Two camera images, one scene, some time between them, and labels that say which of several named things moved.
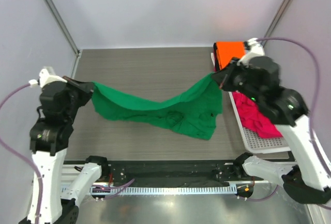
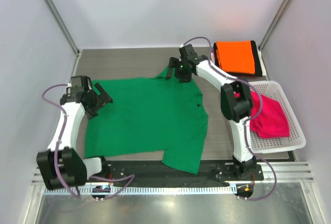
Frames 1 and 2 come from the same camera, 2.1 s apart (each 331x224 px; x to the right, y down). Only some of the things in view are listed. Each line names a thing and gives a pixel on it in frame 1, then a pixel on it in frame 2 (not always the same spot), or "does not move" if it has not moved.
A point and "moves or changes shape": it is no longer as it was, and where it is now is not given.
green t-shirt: x=195 y=113 moves or changes shape
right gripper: x=221 y=75 -> x=174 y=62
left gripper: x=86 y=86 -> x=103 y=99
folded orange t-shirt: x=225 y=50 does not move
